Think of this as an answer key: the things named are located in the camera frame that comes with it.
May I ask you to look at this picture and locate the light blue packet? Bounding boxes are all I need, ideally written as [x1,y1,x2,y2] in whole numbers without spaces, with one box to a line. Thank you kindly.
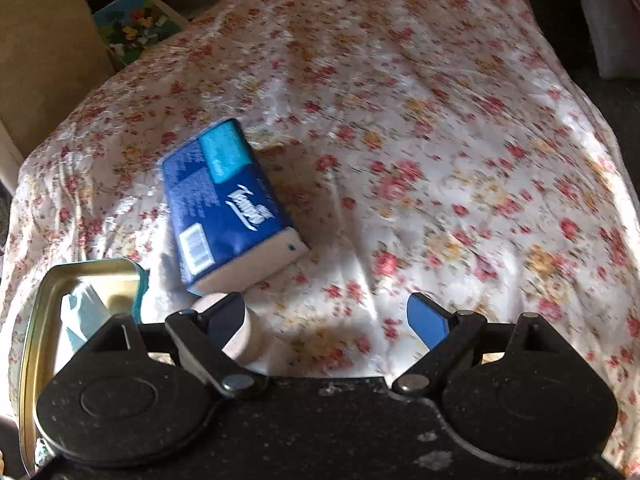
[60,282,114,357]

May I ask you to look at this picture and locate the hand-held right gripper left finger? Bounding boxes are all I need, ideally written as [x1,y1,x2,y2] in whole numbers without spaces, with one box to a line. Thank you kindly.
[87,291,271,400]

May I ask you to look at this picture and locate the metal tin box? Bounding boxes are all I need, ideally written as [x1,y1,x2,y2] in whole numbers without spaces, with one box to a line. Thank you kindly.
[19,258,150,478]

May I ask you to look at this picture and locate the round white jar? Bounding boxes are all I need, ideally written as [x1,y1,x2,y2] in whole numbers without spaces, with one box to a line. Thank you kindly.
[192,292,264,366]

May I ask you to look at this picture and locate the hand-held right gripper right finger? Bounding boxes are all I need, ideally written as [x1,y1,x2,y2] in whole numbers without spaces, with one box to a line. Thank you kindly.
[392,292,557,399]

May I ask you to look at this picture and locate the colourful flower-print box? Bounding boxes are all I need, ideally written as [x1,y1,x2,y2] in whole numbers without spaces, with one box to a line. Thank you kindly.
[92,0,190,72]

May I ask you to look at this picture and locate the floral bedsheet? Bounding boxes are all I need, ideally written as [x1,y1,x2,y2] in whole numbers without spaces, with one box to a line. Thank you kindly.
[9,0,640,476]

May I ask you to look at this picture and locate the blue tissue pack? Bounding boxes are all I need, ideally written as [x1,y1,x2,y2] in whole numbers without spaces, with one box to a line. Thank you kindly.
[159,118,310,297]

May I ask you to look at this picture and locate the white pillow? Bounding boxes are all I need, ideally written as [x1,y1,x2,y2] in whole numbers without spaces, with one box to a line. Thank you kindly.
[567,0,640,81]

